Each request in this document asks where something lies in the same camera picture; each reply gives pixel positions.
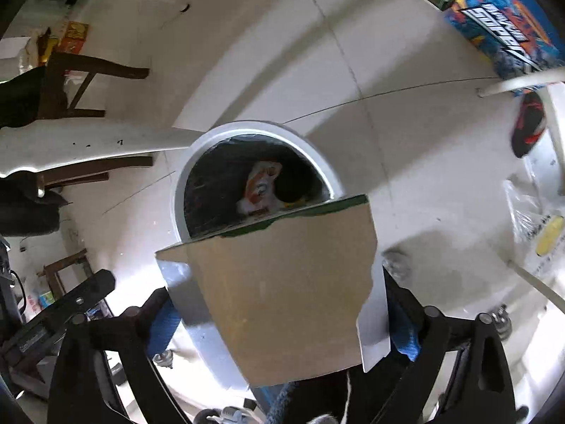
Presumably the white table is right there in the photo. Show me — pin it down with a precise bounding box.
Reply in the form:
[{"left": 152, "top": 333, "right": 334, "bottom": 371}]
[{"left": 0, "top": 123, "right": 201, "bottom": 198}]

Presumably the person's dark blue sweater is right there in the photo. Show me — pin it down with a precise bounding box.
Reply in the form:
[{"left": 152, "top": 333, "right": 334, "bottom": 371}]
[{"left": 254, "top": 382, "right": 306, "bottom": 424}]

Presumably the chrome dumbbell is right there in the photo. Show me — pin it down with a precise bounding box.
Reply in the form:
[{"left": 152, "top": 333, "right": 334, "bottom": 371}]
[
  {"left": 488, "top": 302, "right": 513, "bottom": 341},
  {"left": 152, "top": 349, "right": 176, "bottom": 369}
]

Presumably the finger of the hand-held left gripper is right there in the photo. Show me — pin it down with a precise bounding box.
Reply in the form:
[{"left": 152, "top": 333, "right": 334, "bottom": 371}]
[{"left": 53, "top": 269, "right": 116, "bottom": 323}]

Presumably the black jacket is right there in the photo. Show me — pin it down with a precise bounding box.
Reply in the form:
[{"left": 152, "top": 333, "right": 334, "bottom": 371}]
[{"left": 0, "top": 66, "right": 69, "bottom": 236}]

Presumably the orange cardboard box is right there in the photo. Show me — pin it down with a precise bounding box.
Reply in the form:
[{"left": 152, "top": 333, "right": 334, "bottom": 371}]
[{"left": 57, "top": 22, "right": 91, "bottom": 54}]

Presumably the brown wooden chair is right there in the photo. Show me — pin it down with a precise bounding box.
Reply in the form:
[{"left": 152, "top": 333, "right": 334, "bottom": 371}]
[{"left": 37, "top": 51, "right": 154, "bottom": 187}]

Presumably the white round trash bin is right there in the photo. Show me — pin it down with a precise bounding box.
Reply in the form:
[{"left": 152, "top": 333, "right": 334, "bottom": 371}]
[{"left": 155, "top": 120, "right": 345, "bottom": 391}]

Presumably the green cardboard carton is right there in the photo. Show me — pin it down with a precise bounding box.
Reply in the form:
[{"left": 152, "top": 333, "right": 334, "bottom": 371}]
[{"left": 154, "top": 194, "right": 391, "bottom": 387}]

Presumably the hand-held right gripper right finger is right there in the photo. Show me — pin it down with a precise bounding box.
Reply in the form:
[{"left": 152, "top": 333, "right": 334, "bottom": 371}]
[{"left": 371, "top": 267, "right": 519, "bottom": 424}]

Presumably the blue printed box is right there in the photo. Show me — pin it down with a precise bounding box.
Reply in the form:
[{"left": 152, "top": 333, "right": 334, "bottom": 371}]
[{"left": 444, "top": 0, "right": 560, "bottom": 81}]

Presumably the grey fluffy slipper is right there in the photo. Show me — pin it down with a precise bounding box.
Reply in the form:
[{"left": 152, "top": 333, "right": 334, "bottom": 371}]
[{"left": 382, "top": 249, "right": 413, "bottom": 280}]

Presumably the red black slipper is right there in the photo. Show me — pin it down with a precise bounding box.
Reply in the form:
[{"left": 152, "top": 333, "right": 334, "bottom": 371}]
[{"left": 511, "top": 90, "right": 548, "bottom": 159}]

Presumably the clear smiley plastic bag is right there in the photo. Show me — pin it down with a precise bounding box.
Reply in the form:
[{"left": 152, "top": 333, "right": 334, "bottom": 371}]
[{"left": 503, "top": 177, "right": 565, "bottom": 275}]

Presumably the black bin liner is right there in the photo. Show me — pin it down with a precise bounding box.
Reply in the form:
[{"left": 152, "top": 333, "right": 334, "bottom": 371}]
[{"left": 183, "top": 135, "right": 334, "bottom": 239}]

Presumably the brown wooden frame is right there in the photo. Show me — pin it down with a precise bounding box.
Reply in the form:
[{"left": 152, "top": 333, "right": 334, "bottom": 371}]
[{"left": 37, "top": 249, "right": 107, "bottom": 315}]

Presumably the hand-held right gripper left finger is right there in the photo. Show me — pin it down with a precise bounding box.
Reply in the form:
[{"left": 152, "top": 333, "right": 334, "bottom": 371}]
[{"left": 46, "top": 287, "right": 195, "bottom": 424}]

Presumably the orange white wrapper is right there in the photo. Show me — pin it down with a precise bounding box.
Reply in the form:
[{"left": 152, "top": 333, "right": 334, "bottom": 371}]
[{"left": 236, "top": 161, "right": 283, "bottom": 217}]

